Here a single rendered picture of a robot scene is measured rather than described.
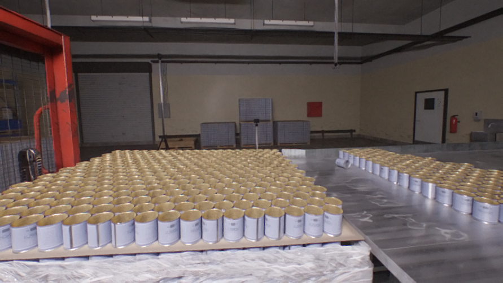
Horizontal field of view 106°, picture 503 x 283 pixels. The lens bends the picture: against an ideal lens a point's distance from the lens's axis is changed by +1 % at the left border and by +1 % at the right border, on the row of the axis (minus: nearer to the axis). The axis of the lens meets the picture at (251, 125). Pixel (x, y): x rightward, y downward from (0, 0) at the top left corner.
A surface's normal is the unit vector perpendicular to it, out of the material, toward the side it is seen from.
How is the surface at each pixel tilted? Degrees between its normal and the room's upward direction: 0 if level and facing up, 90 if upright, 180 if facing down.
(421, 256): 0
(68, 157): 90
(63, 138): 90
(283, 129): 88
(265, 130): 90
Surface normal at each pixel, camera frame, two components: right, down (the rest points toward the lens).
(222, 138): 0.14, 0.05
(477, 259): -0.02, -1.00
